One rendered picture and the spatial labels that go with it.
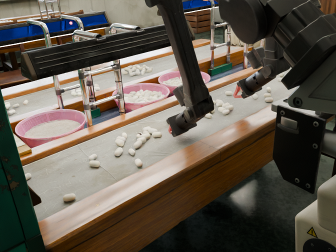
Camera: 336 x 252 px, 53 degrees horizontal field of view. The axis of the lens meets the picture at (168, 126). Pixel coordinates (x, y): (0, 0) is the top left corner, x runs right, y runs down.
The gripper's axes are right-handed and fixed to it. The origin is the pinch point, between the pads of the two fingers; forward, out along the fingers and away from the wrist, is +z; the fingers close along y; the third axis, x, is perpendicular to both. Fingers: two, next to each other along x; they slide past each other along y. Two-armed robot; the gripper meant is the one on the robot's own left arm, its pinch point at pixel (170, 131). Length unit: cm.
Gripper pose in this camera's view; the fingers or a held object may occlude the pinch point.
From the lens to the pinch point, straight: 124.6
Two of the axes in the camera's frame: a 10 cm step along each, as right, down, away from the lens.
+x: 4.6, 8.8, -1.3
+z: -4.5, 3.6, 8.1
